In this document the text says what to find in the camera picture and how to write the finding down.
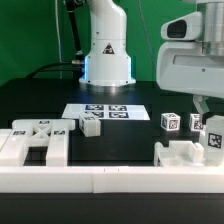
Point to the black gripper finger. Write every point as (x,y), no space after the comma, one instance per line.
(200,103)

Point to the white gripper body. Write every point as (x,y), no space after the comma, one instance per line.
(182,67)

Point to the white chair seat part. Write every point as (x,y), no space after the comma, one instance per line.
(178,153)

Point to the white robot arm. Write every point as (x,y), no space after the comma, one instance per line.
(108,66)

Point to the white chair back part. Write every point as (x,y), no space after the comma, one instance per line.
(24,134)

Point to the white sheet with fiducial tags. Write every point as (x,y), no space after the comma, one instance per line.
(107,111)

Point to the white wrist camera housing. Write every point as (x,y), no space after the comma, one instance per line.
(186,28)

